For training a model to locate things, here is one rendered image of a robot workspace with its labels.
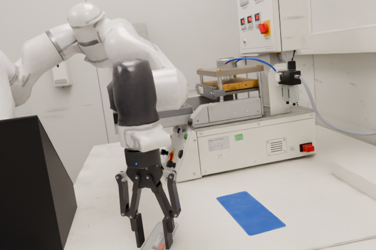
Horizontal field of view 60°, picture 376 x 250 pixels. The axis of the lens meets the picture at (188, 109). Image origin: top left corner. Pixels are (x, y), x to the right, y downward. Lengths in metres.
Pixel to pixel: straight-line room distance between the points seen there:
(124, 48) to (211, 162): 0.50
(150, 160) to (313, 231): 0.41
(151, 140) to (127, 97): 0.10
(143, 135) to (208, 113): 0.51
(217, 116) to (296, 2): 0.48
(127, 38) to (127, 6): 1.75
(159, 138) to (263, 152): 0.65
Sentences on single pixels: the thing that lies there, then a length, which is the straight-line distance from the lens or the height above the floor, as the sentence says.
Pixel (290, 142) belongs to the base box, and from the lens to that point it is 1.26.
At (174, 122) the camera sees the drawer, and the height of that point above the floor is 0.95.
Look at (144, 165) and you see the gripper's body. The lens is 0.69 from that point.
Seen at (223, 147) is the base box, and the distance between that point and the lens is 1.15.
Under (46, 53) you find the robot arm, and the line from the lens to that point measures 1.14.
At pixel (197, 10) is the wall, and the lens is 2.71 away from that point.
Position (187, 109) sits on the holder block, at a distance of 1.16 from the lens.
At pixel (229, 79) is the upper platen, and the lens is 1.29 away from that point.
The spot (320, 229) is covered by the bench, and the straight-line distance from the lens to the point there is 0.86.
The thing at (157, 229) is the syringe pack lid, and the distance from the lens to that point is 0.85.
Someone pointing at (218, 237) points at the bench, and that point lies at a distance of 0.83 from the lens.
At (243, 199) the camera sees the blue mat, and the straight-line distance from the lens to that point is 0.99.
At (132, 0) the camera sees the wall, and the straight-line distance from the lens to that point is 2.68.
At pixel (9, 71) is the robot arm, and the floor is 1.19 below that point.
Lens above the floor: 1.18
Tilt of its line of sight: 9 degrees down
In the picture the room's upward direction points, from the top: 7 degrees counter-clockwise
